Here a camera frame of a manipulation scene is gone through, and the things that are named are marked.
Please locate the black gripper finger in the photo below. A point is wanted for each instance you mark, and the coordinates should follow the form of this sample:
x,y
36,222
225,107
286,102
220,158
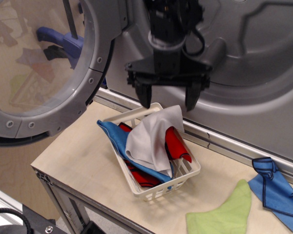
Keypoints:
x,y
144,94
192,95

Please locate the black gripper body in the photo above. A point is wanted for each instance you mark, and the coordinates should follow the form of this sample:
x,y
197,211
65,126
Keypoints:
x,y
178,68

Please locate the grey cloth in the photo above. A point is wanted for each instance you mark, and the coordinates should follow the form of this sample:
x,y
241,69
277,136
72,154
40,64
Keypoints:
x,y
145,144

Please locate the plain blue cloth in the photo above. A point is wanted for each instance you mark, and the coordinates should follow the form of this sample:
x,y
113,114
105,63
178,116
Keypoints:
x,y
118,138

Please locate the small red cloth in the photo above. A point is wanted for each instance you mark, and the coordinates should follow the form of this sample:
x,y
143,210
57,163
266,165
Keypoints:
x,y
174,146

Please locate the white plastic laundry basket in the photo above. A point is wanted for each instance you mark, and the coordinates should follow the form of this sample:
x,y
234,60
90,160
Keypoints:
x,y
181,169

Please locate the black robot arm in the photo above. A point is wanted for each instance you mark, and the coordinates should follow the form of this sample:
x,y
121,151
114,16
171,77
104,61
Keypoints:
x,y
175,42

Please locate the grey toy washing machine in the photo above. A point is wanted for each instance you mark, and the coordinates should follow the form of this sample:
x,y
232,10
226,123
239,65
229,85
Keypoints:
x,y
249,44

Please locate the grey round machine door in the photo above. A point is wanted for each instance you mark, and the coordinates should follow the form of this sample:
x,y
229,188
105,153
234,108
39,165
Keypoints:
x,y
54,55

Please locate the red shirt with black trim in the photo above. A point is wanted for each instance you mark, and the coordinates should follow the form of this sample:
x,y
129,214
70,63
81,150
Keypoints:
x,y
145,180

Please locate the blue shirt with black outline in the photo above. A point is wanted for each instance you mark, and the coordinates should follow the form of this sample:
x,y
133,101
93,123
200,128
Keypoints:
x,y
273,190

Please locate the light green cloth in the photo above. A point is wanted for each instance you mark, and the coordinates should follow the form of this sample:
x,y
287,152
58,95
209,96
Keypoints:
x,y
230,218

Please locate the aluminium table frame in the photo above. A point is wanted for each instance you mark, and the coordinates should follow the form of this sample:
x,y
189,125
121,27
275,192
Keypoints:
x,y
78,174

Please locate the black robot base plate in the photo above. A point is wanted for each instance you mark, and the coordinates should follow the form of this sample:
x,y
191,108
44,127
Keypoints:
x,y
26,221

